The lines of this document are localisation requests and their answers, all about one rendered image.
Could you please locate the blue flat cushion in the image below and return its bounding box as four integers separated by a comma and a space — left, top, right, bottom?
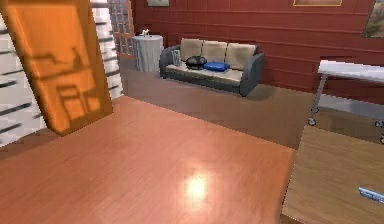
202, 61, 232, 72

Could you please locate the grey sofa with beige cushions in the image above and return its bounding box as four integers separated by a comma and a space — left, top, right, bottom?
159, 37, 266, 98

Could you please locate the grey striped small pillow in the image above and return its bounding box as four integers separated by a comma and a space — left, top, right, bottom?
170, 49, 182, 67

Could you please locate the round table with grey cloth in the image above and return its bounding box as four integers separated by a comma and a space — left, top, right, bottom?
132, 34, 164, 73

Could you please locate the brown lattice window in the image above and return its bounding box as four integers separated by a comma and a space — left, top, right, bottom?
107, 0, 136, 61

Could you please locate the orange wooden room door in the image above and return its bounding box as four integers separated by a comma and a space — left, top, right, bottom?
0, 0, 114, 137

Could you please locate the white table on wheels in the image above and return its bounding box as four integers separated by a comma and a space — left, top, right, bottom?
307, 59, 384, 145

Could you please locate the small grey wall picture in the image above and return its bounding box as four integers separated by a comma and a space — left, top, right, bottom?
146, 0, 170, 8

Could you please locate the gold framed wall picture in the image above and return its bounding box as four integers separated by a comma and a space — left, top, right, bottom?
292, 0, 343, 7

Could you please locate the silver cabinet handle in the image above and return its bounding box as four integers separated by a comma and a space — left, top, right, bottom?
358, 186, 384, 205

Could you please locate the green landscape wall picture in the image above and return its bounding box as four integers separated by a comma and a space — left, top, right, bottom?
361, 0, 384, 39

